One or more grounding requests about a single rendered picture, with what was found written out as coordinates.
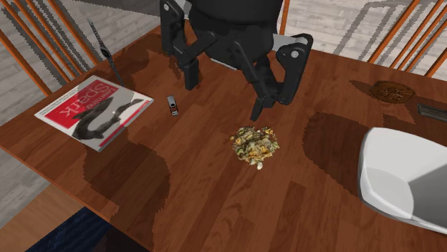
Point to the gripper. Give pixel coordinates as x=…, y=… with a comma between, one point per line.
x=237, y=24

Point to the black and silver memory stick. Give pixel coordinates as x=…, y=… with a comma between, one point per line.
x=172, y=104

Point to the yellow green crumbled heap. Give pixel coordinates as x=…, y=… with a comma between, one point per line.
x=254, y=146

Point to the black wristwatch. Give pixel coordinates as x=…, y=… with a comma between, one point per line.
x=104, y=51

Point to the brown wooden table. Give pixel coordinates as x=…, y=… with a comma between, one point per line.
x=209, y=209

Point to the brown oval embossed dish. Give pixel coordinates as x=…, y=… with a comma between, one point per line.
x=392, y=92

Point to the orange wooden spindle chair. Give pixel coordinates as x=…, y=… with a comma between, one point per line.
x=21, y=61
x=410, y=31

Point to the red and white book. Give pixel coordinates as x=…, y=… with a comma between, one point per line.
x=66, y=111

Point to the flat black rectangular device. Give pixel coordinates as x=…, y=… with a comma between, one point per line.
x=433, y=113

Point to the dark blue rug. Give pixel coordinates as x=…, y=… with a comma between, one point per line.
x=73, y=234

